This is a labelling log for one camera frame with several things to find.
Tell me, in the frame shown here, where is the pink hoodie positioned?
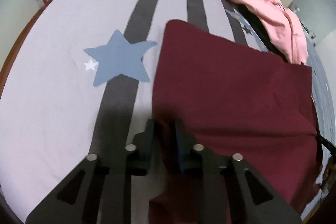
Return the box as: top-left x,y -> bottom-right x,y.
230,0 -> 309,65

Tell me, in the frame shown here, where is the dark red garment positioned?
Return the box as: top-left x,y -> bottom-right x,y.
149,20 -> 321,223

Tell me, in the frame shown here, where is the striped star bed sheet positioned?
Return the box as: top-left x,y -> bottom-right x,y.
1,0 -> 335,223

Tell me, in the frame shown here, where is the black garment under hoodie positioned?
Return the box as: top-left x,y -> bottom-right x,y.
225,0 -> 288,63

